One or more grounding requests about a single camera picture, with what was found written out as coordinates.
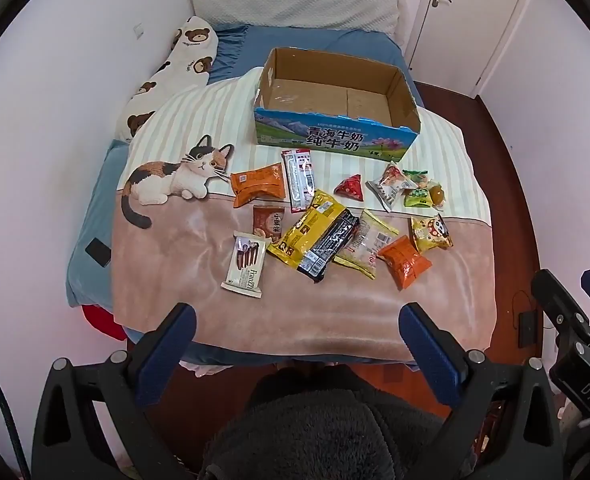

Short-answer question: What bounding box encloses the green bubble gum bag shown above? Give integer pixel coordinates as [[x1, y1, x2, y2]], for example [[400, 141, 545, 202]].
[[402, 170, 438, 208]]

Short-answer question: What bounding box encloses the clear yellow pastry packet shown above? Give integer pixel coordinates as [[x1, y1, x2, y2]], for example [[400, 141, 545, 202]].
[[333, 209, 399, 280]]

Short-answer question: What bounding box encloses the red white stick packet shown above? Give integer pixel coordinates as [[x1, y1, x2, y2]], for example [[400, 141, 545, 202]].
[[281, 148, 316, 214]]

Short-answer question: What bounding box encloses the grey pillow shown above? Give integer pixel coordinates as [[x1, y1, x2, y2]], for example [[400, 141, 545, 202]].
[[190, 0, 406, 44]]

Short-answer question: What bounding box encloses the cat print blanket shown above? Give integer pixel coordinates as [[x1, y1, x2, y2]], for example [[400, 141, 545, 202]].
[[110, 66, 498, 362]]

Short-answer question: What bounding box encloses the black snack packet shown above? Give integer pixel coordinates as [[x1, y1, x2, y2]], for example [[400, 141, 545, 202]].
[[297, 210, 359, 283]]

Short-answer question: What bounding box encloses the white door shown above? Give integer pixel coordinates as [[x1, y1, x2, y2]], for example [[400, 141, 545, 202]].
[[407, 0, 520, 96]]

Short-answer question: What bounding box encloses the blue bed sheet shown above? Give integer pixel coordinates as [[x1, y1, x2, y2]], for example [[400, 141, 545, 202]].
[[66, 24, 423, 340]]

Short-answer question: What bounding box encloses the red triangular snack packet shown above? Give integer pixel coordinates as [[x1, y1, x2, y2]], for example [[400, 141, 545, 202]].
[[333, 174, 363, 202]]

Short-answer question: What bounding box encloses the black power adapter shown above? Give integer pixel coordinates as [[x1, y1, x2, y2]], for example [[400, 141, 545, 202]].
[[518, 310, 539, 349]]

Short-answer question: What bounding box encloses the brown jelly cup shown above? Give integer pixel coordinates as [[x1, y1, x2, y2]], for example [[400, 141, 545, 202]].
[[429, 183, 446, 209]]

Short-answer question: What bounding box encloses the cardboard milk box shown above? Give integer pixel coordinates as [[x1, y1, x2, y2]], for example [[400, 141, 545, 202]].
[[254, 48, 421, 162]]

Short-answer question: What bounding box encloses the orange snack bag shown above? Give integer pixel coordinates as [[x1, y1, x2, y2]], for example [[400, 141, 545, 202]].
[[377, 236, 432, 290], [230, 162, 285, 208]]

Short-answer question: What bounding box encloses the small brown bread packet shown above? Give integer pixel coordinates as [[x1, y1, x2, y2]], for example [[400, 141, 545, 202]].
[[253, 206, 285, 243]]

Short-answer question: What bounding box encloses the black fuzzy clothing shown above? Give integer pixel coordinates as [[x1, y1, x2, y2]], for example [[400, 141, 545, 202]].
[[199, 365, 444, 479]]

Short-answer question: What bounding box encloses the cranberry cake packet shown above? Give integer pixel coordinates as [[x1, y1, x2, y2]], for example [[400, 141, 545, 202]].
[[365, 162, 417, 212]]

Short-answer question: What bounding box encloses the bear print long pillow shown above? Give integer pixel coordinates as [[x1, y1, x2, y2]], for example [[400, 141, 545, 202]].
[[116, 16, 218, 142]]

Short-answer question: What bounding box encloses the yellow snack packet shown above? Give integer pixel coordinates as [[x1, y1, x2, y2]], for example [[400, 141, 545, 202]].
[[268, 190, 350, 270]]

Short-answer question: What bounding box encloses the white Franzzi cookie packet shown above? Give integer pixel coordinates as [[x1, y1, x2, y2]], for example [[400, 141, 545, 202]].
[[221, 231, 269, 299]]

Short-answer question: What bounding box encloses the black phone on bed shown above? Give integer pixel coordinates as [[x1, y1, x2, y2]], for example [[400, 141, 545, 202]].
[[84, 237, 112, 268]]

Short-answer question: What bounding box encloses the wall switch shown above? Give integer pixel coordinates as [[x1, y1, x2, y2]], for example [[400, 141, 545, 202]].
[[133, 24, 144, 39]]

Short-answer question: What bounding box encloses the yellow panda snack bag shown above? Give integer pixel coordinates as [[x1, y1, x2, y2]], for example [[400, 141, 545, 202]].
[[410, 214, 454, 254]]

